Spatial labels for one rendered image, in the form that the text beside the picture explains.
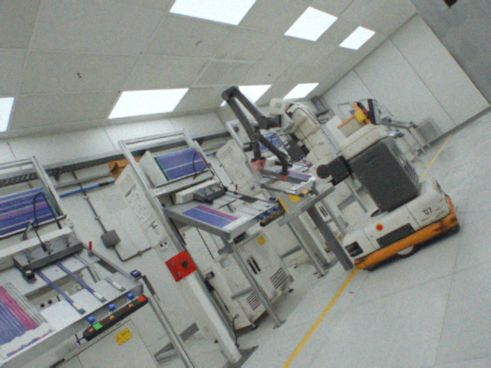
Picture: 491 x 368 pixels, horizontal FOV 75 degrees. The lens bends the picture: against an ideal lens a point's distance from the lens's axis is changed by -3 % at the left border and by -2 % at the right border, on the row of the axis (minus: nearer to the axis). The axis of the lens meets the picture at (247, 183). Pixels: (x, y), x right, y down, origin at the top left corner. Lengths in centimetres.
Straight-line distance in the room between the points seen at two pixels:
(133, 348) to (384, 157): 186
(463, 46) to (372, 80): 993
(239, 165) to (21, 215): 245
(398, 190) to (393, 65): 798
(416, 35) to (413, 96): 152
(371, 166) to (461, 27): 198
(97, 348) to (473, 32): 209
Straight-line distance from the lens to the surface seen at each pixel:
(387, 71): 1003
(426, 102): 985
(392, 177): 216
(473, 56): 20
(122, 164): 326
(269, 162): 400
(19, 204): 246
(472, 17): 20
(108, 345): 216
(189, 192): 296
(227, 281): 264
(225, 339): 231
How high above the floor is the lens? 64
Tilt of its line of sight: 8 degrees up
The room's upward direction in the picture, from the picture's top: 33 degrees counter-clockwise
